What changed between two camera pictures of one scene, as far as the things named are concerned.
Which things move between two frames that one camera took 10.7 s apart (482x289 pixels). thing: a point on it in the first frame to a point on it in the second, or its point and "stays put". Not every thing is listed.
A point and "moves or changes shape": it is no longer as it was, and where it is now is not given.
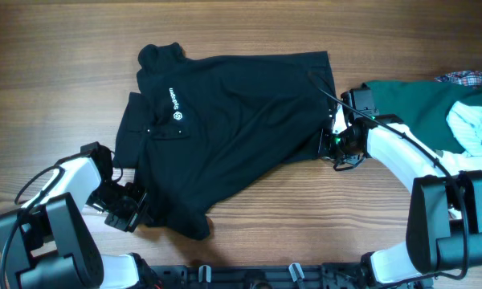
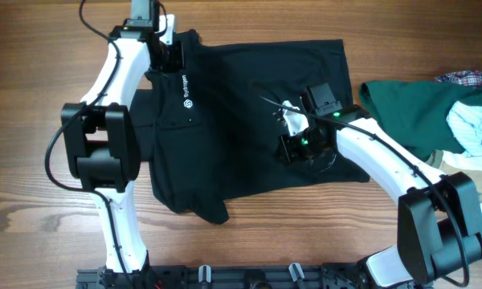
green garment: x=423 y=107 stays put
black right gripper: x=324 y=150 to x=290 y=156
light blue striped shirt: x=475 y=128 stays put
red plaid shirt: x=475 y=78 stays put
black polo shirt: x=198 y=126 moves or changes shape
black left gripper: x=128 y=221 to x=177 y=63
